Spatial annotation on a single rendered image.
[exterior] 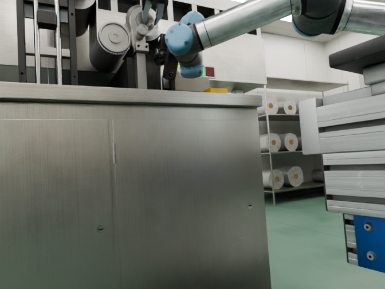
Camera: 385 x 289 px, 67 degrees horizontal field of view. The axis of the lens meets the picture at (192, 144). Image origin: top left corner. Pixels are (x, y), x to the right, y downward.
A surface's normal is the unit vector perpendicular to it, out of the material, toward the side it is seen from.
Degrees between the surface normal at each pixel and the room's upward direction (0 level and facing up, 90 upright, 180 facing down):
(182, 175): 90
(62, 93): 90
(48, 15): 90
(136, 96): 90
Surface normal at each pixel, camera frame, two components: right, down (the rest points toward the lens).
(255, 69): 0.44, -0.08
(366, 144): -0.83, 0.03
